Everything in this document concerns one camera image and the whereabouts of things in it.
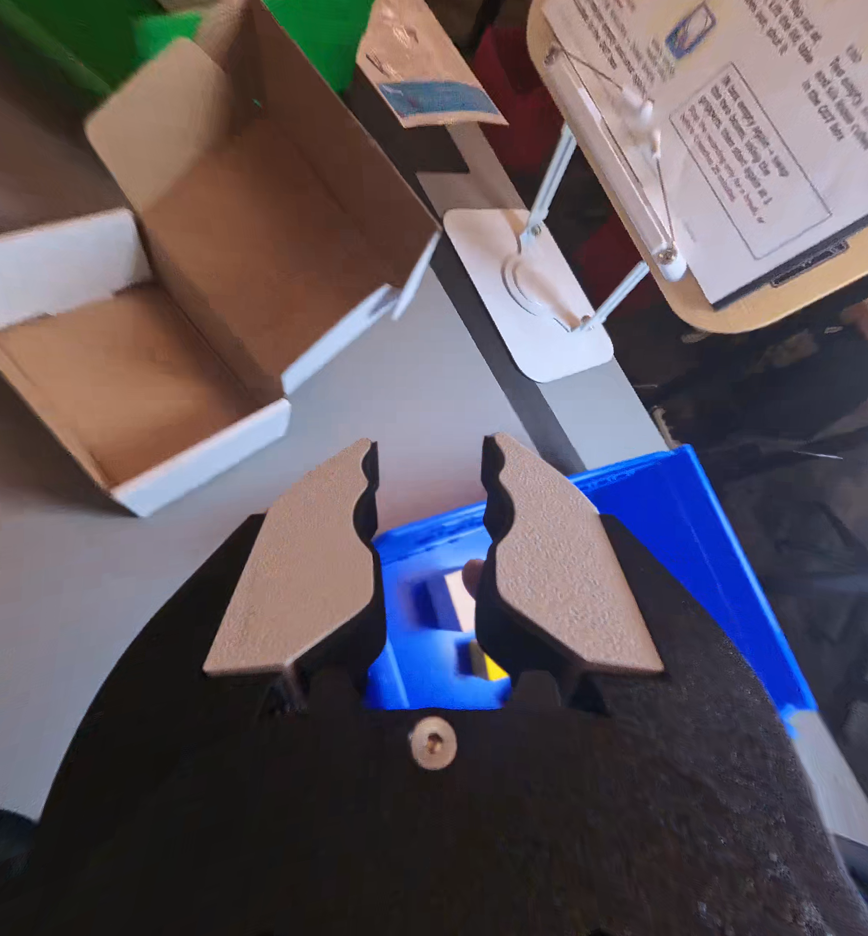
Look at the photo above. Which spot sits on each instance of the green plastic object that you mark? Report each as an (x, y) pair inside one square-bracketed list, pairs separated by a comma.
[(317, 36)]

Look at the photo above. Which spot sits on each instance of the red plastic object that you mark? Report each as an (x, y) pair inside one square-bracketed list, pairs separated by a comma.
[(521, 95)]

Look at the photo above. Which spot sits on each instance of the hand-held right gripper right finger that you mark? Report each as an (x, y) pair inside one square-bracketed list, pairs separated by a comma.
[(562, 578)]

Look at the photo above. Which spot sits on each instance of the round tan side table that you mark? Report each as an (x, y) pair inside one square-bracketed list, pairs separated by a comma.
[(741, 311)]

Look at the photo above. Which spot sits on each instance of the printed paper sheet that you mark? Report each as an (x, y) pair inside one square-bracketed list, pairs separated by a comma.
[(770, 110)]

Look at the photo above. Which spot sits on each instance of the cardboard packet with blue label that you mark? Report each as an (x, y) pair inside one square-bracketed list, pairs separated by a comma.
[(419, 66)]

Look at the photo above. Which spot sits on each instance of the white cardboard box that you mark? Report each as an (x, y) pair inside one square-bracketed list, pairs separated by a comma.
[(258, 241)]

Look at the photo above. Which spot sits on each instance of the yellow cube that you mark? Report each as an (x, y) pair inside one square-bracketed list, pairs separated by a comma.
[(491, 664)]

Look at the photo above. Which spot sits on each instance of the blue plastic bin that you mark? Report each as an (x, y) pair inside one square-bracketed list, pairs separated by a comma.
[(660, 504)]

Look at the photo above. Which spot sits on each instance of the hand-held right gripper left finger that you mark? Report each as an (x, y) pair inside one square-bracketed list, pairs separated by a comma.
[(298, 578)]

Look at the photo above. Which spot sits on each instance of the pale wooden cube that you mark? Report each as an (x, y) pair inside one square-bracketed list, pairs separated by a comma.
[(454, 599)]

